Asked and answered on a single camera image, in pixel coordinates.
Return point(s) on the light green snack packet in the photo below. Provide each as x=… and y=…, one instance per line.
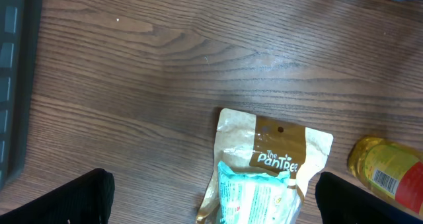
x=252, y=198

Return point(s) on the clear bottle with silver cap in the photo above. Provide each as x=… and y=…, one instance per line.
x=391, y=170

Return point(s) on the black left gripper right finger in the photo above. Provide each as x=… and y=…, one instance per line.
x=340, y=202

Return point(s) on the brown Pantree pouch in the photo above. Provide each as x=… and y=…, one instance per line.
x=257, y=144

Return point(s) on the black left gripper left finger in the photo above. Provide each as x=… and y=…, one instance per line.
x=85, y=200

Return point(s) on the grey plastic mesh basket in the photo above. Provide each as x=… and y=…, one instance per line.
x=20, y=22

